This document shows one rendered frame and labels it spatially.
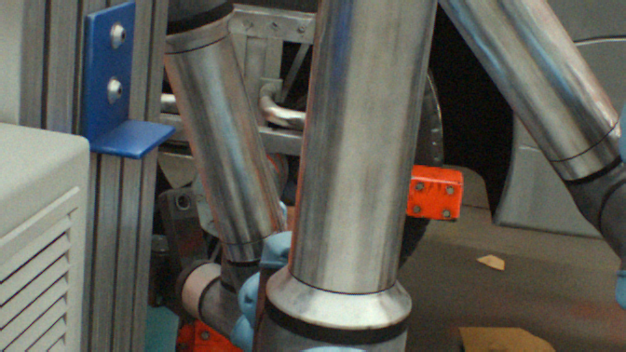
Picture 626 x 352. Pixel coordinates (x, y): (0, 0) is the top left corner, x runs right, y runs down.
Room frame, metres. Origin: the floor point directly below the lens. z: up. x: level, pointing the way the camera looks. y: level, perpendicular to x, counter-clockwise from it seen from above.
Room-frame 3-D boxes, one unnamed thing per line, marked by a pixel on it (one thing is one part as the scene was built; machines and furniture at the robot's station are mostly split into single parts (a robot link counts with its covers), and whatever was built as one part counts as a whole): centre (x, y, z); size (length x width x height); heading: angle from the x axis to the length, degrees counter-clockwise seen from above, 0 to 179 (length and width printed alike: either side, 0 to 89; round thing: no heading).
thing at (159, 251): (1.35, 0.17, 0.80); 0.12 x 0.08 x 0.09; 42
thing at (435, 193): (1.70, -0.20, 0.85); 0.09 x 0.08 x 0.07; 87
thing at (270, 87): (1.58, 0.02, 1.03); 0.19 x 0.18 x 0.11; 177
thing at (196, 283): (1.29, 0.11, 0.81); 0.08 x 0.05 x 0.08; 132
